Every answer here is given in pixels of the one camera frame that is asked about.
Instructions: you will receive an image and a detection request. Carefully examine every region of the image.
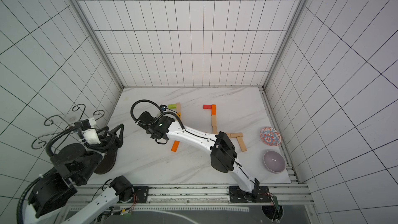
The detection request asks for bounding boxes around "patterned red blue plate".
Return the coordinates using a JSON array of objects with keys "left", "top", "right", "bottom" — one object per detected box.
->
[{"left": 260, "top": 127, "right": 282, "bottom": 146}]

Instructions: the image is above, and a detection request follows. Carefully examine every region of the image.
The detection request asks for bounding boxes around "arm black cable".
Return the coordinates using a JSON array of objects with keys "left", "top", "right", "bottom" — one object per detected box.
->
[
  {"left": 45, "top": 125, "right": 83, "bottom": 158},
  {"left": 130, "top": 99, "right": 182, "bottom": 128}
]

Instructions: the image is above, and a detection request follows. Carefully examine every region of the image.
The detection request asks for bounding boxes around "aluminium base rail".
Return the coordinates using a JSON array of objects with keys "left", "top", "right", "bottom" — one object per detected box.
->
[{"left": 118, "top": 184, "right": 315, "bottom": 207}]

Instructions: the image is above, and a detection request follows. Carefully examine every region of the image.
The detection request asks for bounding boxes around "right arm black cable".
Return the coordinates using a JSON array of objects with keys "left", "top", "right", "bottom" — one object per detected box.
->
[{"left": 130, "top": 99, "right": 182, "bottom": 128}]

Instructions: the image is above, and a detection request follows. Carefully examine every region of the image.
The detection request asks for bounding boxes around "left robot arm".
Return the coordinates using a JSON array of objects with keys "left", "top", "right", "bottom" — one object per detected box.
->
[{"left": 16, "top": 120, "right": 124, "bottom": 224}]

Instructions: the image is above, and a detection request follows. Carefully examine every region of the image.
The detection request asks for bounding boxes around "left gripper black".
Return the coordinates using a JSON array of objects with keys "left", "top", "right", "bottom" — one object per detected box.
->
[{"left": 76, "top": 124, "right": 125, "bottom": 182}]

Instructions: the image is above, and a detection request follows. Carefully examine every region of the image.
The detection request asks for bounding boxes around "purple bowl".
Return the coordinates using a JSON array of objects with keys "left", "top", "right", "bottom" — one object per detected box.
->
[{"left": 263, "top": 150, "right": 286, "bottom": 173}]

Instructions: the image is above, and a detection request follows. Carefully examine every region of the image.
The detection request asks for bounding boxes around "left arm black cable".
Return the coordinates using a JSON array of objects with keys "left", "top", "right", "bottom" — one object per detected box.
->
[{"left": 45, "top": 125, "right": 83, "bottom": 158}]

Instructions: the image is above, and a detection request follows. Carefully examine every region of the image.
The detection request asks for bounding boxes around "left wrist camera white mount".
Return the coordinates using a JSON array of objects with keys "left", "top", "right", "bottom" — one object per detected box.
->
[{"left": 74, "top": 117, "right": 101, "bottom": 145}]

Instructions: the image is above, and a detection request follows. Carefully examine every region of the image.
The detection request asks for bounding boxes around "black round plate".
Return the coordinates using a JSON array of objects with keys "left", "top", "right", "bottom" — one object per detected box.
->
[{"left": 94, "top": 150, "right": 118, "bottom": 175}]

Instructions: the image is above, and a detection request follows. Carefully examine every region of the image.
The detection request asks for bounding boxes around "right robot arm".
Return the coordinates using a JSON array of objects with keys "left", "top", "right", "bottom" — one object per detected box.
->
[{"left": 146, "top": 116, "right": 260, "bottom": 202}]

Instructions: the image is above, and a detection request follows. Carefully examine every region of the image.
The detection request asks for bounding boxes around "natural wood block diagonal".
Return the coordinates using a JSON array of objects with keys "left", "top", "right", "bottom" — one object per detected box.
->
[{"left": 212, "top": 126, "right": 218, "bottom": 134}]

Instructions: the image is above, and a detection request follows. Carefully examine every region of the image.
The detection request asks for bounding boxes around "orange block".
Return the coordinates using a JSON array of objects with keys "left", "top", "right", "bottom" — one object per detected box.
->
[
  {"left": 171, "top": 141, "right": 180, "bottom": 152},
  {"left": 211, "top": 104, "right": 217, "bottom": 115}
]

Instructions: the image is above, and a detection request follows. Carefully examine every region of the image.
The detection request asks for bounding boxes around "lime green block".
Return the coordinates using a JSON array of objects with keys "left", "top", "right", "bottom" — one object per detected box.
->
[{"left": 167, "top": 104, "right": 177, "bottom": 109}]

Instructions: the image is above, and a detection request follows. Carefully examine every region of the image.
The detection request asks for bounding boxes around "metal scroll wall ornament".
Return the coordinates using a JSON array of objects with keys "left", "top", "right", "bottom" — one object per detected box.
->
[{"left": 31, "top": 104, "right": 111, "bottom": 155}]

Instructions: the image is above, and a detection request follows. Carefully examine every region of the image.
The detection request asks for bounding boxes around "natural wood block top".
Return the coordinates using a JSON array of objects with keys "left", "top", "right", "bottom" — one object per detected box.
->
[{"left": 176, "top": 103, "right": 181, "bottom": 113}]

